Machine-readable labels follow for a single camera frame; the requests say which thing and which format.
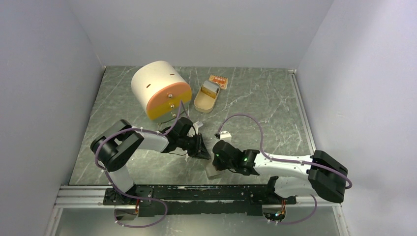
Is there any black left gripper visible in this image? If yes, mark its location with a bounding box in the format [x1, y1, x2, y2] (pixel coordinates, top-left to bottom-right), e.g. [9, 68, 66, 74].
[179, 133, 211, 161]

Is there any gold oval tray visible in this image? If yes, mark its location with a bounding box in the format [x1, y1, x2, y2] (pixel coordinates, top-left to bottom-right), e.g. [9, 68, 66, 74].
[194, 88, 220, 113]

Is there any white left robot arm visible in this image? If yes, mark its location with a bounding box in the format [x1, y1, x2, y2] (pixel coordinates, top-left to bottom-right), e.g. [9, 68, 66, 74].
[90, 117, 210, 205]

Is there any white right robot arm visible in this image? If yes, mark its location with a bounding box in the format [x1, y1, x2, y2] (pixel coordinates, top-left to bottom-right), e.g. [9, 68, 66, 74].
[212, 140, 350, 204]

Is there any cream cylindrical drawer box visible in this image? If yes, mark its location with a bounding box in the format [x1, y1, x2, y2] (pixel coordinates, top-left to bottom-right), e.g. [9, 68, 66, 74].
[131, 60, 192, 123]

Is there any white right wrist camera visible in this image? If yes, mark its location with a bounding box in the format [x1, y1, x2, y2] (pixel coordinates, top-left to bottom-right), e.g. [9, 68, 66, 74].
[215, 131, 232, 143]

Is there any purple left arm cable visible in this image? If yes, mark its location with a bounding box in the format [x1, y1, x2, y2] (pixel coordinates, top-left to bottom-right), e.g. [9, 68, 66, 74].
[93, 100, 191, 196]

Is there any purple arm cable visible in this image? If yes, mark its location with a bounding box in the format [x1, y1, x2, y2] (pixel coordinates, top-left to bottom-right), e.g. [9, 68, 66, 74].
[216, 113, 353, 190]
[93, 100, 191, 196]

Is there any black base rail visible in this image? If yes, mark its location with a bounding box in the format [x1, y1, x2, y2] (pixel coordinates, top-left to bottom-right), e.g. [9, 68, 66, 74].
[102, 184, 297, 217]

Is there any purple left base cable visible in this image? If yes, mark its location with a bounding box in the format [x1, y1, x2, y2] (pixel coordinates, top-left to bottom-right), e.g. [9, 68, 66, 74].
[113, 195, 169, 229]

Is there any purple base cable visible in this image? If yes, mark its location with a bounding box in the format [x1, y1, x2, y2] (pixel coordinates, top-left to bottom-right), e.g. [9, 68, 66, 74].
[265, 195, 318, 226]
[113, 195, 169, 229]

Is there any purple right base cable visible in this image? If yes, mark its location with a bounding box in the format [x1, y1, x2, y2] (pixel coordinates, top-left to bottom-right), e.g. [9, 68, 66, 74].
[265, 195, 318, 226]

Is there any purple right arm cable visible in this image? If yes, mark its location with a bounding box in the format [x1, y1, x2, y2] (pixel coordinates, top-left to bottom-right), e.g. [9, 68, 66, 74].
[216, 113, 353, 190]

